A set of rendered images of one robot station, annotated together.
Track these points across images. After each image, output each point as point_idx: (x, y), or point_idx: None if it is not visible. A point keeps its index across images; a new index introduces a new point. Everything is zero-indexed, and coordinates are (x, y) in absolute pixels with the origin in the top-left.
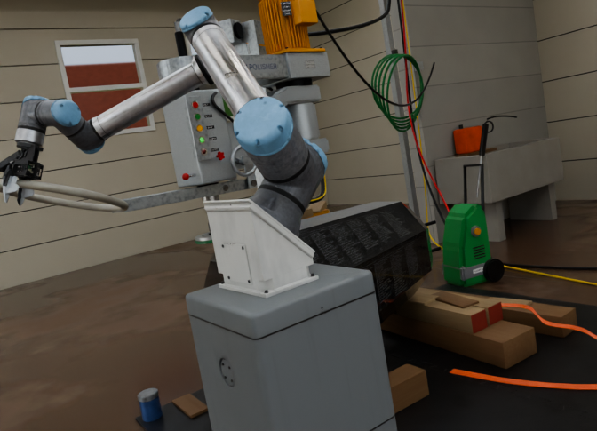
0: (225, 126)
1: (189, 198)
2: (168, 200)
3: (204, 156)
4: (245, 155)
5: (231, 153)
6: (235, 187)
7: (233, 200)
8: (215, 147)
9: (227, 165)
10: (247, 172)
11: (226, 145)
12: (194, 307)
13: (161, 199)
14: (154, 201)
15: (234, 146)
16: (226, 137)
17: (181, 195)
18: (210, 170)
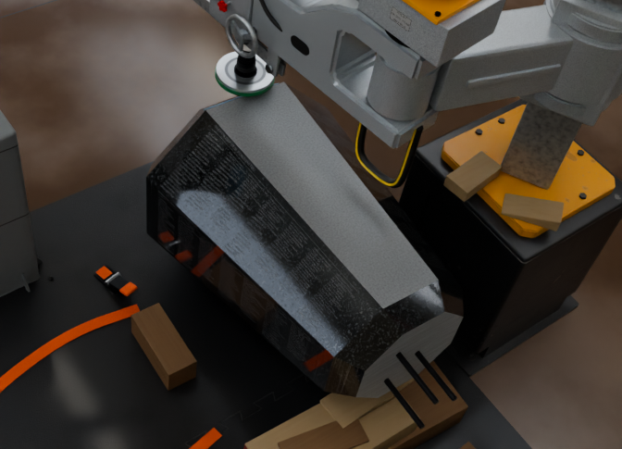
0: None
1: (208, 12)
2: None
3: None
4: (240, 33)
5: (246, 15)
6: (257, 52)
7: None
8: None
9: (238, 22)
10: (239, 51)
11: (243, 3)
12: None
13: None
14: None
15: (256, 12)
16: None
17: (203, 2)
18: (218, 8)
